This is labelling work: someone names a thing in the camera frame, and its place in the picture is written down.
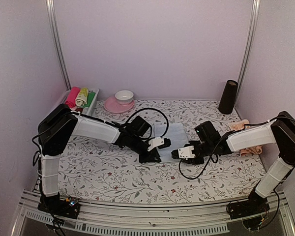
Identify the green rolled towel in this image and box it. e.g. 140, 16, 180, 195
83, 92, 96, 108

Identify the white bowl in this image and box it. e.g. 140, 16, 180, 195
115, 90, 134, 105

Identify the right black cable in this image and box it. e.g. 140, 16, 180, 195
178, 118, 286, 180

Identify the brown rolled towel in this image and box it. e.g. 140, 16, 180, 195
75, 108, 83, 113

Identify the pink plate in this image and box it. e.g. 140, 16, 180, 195
104, 96, 134, 114

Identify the orange patterned towel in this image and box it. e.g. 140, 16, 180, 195
228, 119, 263, 156

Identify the light blue towel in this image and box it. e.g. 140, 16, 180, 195
157, 123, 188, 163

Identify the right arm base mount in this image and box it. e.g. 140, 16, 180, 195
226, 198, 270, 219

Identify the black cable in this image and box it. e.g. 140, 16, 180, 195
178, 118, 286, 180
125, 107, 169, 140

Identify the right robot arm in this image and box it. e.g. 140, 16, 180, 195
172, 111, 295, 214

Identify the yellow-green rolled towel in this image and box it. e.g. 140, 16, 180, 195
75, 88, 89, 107

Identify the dark brown cylinder cup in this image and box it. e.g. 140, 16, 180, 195
218, 80, 238, 115

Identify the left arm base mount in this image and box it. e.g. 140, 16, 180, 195
37, 193, 81, 219

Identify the pink rolled towel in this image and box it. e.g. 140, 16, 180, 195
65, 87, 81, 108

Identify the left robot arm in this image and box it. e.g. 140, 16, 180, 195
36, 103, 165, 213

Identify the left black cable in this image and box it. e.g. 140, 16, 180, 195
125, 107, 169, 140

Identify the white plastic basket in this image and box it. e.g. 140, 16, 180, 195
53, 88, 100, 116

